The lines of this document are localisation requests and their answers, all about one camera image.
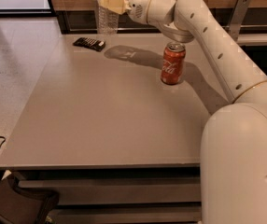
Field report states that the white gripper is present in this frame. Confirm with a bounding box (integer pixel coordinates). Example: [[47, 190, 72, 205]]
[[97, 0, 176, 27]]

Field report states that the clear plastic water bottle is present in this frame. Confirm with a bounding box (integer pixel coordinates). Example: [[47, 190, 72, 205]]
[[97, 6, 119, 35]]

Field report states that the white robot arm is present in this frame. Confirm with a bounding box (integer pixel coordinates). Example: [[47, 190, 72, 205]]
[[98, 0, 267, 224]]

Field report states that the black rxbar chocolate bar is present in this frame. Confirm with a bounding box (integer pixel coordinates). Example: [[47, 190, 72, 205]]
[[73, 37, 105, 52]]

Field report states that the red coca-cola can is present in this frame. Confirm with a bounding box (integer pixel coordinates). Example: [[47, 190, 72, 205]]
[[161, 42, 186, 85]]

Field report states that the grey upper drawer front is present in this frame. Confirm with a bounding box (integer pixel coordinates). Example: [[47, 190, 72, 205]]
[[19, 178, 201, 205]]

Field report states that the grey drawer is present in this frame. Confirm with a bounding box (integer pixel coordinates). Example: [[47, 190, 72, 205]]
[[19, 178, 201, 205], [49, 206, 202, 224]]

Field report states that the grey lower drawer front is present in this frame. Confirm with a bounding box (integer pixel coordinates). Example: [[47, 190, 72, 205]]
[[49, 206, 202, 224]]

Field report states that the black chair seat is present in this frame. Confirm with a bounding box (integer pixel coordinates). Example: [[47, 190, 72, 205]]
[[0, 175, 59, 224]]

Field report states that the right metal wall bracket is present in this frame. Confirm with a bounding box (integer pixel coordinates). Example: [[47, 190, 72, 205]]
[[228, 0, 251, 41]]

